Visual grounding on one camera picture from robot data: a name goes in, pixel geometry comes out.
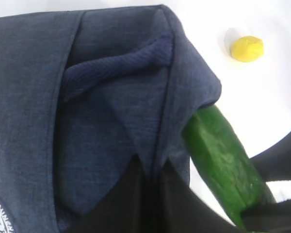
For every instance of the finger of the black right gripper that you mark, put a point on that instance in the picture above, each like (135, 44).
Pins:
(268, 218)
(274, 164)

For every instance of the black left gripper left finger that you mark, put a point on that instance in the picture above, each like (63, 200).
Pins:
(123, 210)

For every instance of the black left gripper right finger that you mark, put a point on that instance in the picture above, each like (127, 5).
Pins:
(182, 211)

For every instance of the green cucumber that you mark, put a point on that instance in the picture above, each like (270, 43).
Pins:
(222, 162)

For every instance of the yellow lemon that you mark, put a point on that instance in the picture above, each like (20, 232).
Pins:
(247, 49)

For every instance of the navy blue lunch bag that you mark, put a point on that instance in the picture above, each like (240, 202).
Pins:
(81, 92)

